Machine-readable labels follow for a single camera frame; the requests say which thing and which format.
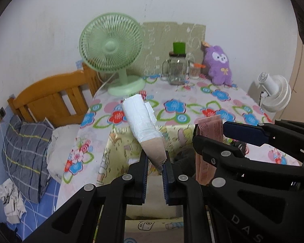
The floral tablecloth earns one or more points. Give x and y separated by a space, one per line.
192 103

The wall socket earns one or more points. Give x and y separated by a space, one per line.
1 112

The purple plush toy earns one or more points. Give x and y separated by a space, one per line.
219 68

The white bed cloth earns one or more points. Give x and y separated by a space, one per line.
60 144

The wooden bed headboard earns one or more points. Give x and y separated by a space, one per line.
45 91

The white tissue roll cardboard tube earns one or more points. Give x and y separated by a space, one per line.
139 124

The glass jar mug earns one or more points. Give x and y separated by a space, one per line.
177 70

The small glass with orange lid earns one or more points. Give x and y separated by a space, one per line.
194 73

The blue bed sheet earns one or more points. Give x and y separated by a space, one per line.
40 215

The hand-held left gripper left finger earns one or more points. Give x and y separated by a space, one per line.
144 182

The white clip fan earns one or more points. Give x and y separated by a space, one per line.
276 93

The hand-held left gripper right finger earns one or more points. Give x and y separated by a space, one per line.
166 184

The pink packet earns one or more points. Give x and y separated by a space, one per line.
212 131

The grey plaid pillow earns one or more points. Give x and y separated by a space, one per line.
22 154

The beige cartoon wall panel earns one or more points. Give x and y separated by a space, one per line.
162 38

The crumpled white cloth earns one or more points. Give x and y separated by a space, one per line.
12 202

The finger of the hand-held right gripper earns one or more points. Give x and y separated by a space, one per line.
233 162
243 133

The green plastic cup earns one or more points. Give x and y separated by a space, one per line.
179 48

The green desk fan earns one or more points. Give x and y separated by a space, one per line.
109 46

